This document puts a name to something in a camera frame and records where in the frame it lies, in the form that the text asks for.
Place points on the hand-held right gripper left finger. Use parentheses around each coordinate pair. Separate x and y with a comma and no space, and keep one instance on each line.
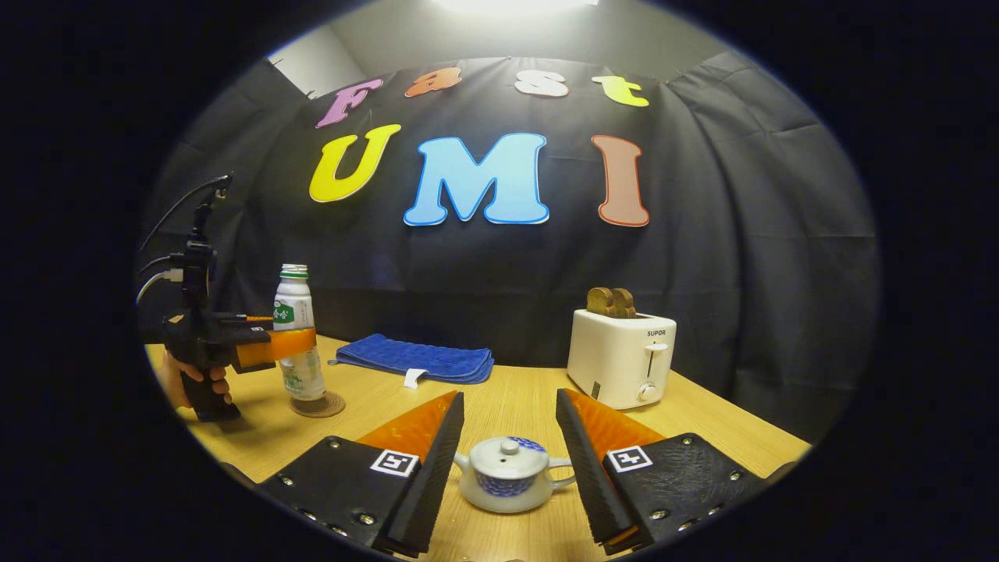
(433,484)

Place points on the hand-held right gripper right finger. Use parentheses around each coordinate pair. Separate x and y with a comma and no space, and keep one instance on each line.
(589,484)

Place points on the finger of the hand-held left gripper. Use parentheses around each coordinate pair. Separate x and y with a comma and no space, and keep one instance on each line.
(289,343)
(242,318)

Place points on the white water bottle green label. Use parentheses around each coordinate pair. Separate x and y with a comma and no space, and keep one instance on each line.
(294,308)

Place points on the white blue-patterned teacup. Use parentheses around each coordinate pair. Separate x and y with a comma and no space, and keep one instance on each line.
(499,496)

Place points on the blue towel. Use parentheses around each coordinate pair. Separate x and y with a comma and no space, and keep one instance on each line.
(414,355)

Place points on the white toaster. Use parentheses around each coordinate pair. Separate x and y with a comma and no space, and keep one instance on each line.
(613,359)

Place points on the brown bread slice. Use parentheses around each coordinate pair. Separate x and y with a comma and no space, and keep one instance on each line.
(599,303)
(626,303)

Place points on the black backdrop cloth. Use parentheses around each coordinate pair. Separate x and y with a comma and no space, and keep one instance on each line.
(702,234)

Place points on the ceiling light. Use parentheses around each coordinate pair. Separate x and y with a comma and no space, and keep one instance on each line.
(515,5)

